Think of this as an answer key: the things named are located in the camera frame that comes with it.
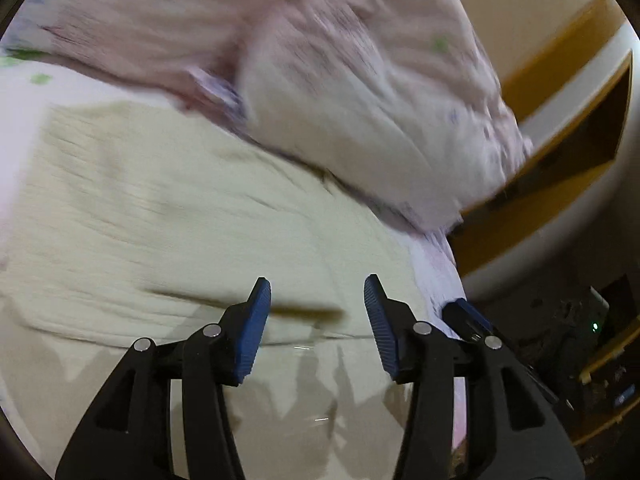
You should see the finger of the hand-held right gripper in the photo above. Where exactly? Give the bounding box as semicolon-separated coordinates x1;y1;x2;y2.
442;298;559;407

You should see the dark device with green light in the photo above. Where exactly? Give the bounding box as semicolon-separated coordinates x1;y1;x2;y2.
575;285;615;348

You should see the wooden bed headboard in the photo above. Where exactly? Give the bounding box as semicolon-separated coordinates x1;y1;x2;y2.
445;0;636;283

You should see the floral white bed sheet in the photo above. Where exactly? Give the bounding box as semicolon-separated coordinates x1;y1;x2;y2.
0;45;471;480

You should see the wooden bedside shelf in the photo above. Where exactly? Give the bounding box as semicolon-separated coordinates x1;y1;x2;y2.
570;317;640;451

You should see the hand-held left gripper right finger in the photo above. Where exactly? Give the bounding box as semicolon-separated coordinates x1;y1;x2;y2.
363;274;586;480

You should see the cream green blanket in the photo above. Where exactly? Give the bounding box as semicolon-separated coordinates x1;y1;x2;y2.
0;102;453;480

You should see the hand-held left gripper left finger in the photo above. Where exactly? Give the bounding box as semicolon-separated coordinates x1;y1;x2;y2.
55;276;272;480

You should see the large floral pink pillow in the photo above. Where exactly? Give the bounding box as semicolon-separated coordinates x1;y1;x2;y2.
234;0;535;235

